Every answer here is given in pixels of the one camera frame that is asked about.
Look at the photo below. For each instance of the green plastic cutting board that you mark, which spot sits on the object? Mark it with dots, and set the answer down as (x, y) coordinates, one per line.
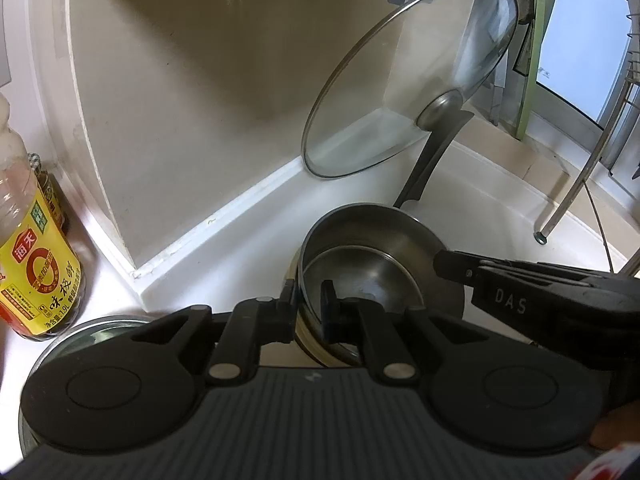
(534, 43)

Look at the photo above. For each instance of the stainless steel bowl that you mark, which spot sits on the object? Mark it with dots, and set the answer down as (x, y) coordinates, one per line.
(379, 253)

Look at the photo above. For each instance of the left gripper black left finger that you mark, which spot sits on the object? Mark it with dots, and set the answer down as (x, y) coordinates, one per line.
(278, 316)

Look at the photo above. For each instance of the yellow label soy sauce bottle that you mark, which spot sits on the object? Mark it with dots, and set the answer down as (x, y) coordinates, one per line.
(42, 280)

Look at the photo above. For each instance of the glass pot lid black handle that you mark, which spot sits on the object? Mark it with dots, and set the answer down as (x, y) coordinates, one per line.
(406, 81)

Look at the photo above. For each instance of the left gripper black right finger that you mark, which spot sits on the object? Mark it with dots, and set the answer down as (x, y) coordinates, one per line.
(340, 317)

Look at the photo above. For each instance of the small dark sauce jar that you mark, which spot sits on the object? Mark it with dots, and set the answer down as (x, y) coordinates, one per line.
(50, 190)

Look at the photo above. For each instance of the person's right hand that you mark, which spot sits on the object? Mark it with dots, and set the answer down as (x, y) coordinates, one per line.
(617, 427)

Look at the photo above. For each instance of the steel rack leg near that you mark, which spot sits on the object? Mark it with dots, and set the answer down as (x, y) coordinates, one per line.
(623, 100)

